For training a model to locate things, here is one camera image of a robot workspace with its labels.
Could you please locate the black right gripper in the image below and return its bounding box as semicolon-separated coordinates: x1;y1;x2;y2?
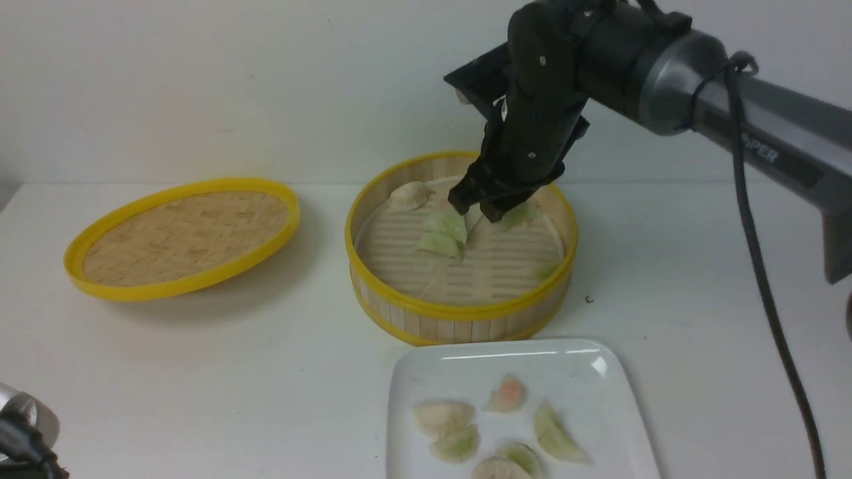
447;85;588;224

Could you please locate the green dumpling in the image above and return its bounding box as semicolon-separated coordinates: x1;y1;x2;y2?
494;201;542;234

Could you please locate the pale dumpling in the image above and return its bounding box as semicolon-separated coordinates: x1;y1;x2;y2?
387;181;433;212
413;400;475;440

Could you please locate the small green dumpling basket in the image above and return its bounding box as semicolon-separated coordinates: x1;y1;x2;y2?
498;442;544;478

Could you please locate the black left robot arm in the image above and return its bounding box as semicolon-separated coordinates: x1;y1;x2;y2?
1;383;70;478

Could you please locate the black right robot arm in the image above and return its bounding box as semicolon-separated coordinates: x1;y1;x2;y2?
445;1;851;284

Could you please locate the pink dumpling on plate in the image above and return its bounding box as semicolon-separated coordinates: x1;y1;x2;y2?
484;374;527;414

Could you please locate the white square plate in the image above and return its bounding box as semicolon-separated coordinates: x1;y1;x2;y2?
385;339;661;478

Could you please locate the green dumpling plate left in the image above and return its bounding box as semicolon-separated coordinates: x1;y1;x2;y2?
429;424;481;464

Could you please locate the green dumpling plate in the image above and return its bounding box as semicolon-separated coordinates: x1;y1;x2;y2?
533;399;592;466
429;424;481;464

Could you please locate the green dumpling plate right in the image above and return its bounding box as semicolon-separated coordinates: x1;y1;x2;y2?
533;399;592;466

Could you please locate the pale dumpling plate bottom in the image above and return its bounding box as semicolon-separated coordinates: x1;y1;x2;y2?
471;456;531;479

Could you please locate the green dumpling basket centre upper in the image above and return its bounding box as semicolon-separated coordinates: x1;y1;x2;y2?
424;210;468;243

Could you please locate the green dumpling basket centre lower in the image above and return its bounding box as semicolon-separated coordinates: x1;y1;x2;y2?
415;232;463;259

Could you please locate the white steamer liner paper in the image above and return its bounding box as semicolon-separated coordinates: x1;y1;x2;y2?
354;177;577;306

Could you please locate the pale dumpling at basket back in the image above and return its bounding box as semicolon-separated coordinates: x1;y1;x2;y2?
387;181;433;212

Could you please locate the yellow rimmed bamboo steamer basket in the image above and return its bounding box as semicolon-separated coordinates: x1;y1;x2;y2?
345;151;579;346

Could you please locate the yellow rimmed bamboo steamer lid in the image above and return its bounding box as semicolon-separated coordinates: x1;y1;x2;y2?
63;177;301;302

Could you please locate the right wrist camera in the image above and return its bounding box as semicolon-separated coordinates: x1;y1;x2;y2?
443;43;513;119

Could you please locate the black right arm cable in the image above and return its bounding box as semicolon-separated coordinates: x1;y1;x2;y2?
692;52;827;479

